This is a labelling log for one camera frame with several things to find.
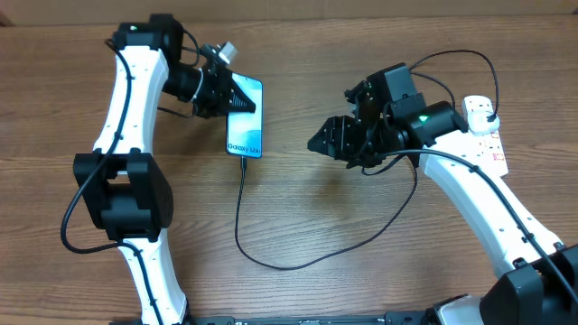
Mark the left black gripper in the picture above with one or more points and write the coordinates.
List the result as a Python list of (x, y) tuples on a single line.
[(224, 88)]

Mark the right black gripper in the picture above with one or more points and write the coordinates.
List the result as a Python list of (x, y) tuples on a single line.
[(341, 145)]

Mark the blue Samsung Galaxy smartphone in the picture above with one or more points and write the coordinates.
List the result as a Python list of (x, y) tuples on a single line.
[(244, 130)]

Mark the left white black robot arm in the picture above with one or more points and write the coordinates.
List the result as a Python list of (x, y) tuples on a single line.
[(120, 182)]

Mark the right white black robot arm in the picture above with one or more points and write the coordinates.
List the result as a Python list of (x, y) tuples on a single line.
[(536, 272)]

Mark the white charger plug adapter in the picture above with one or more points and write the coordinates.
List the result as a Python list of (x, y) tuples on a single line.
[(479, 124)]

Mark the white power strip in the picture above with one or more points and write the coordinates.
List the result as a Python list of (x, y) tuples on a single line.
[(490, 144)]

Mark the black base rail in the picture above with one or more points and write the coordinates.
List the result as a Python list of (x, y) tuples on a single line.
[(389, 318)]

